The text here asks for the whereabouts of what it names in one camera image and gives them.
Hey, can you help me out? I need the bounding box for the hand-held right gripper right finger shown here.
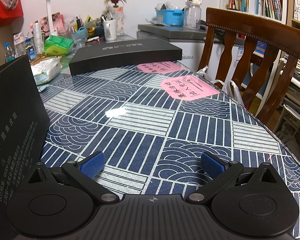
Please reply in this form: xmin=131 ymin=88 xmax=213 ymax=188
xmin=188 ymin=151 xmax=279 ymax=205

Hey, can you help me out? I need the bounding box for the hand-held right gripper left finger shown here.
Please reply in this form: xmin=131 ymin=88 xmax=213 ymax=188
xmin=28 ymin=151 xmax=117 ymax=205

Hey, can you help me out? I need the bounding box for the black cardboard box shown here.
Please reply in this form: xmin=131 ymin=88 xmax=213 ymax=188
xmin=0 ymin=54 xmax=51 ymax=240

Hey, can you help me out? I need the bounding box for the black box lid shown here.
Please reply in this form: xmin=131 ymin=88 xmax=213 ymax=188
xmin=69 ymin=39 xmax=182 ymax=76

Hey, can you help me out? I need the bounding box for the blue patterned desktop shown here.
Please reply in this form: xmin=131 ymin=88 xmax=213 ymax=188
xmin=5 ymin=34 xmax=300 ymax=240

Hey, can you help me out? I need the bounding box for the pink paper note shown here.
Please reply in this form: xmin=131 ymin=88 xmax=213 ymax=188
xmin=160 ymin=74 xmax=222 ymax=102
xmin=136 ymin=60 xmax=180 ymax=74

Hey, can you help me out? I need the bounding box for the white wet wipes pack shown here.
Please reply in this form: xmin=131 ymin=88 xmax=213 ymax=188
xmin=30 ymin=57 xmax=61 ymax=85

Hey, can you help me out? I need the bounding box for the white mini fridge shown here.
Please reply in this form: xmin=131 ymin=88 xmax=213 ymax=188
xmin=137 ymin=23 xmax=240 ymax=74

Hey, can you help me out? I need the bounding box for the green tissue pack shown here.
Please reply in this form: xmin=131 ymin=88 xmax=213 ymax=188
xmin=44 ymin=35 xmax=75 ymax=56

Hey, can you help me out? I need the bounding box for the small blue basket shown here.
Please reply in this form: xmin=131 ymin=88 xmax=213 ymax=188
xmin=72 ymin=27 xmax=88 ymax=46

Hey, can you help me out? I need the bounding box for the small clear bottle blue label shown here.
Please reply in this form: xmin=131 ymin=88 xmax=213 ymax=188
xmin=25 ymin=36 xmax=36 ymax=58

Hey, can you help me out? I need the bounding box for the white mug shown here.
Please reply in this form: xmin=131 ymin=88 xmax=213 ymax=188
xmin=103 ymin=19 xmax=118 ymax=41

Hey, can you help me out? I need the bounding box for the plastic bottle blue label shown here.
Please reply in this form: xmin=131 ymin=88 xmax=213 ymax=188
xmin=5 ymin=42 xmax=15 ymax=63

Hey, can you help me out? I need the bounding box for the roll of clear plastic bags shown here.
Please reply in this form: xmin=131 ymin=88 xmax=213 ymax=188
xmin=33 ymin=22 xmax=44 ymax=53

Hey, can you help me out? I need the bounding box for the clear plastic bottle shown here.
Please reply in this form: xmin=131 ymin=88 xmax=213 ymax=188
xmin=13 ymin=34 xmax=25 ymax=57

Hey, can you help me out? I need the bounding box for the brown wooden chair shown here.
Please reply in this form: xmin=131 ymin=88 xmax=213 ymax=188
xmin=197 ymin=7 xmax=300 ymax=133

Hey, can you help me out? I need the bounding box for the vase with dried flowers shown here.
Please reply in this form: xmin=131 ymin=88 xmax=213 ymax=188
xmin=104 ymin=0 xmax=129 ymax=36

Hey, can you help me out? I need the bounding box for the pink checkered box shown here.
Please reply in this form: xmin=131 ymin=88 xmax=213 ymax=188
xmin=37 ymin=12 xmax=65 ymax=33

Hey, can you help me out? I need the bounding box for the clear water bottle white lid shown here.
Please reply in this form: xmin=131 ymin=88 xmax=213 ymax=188
xmin=184 ymin=0 xmax=203 ymax=30

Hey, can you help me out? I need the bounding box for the blue plastic storage box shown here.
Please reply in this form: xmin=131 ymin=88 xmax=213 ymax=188
xmin=156 ymin=8 xmax=185 ymax=27

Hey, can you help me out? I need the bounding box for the white desk lamp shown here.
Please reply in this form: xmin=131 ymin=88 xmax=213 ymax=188
xmin=42 ymin=0 xmax=66 ymax=37

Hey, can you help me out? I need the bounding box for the white bookshelf with books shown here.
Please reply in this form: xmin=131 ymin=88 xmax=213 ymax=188
xmin=226 ymin=0 xmax=283 ymax=21

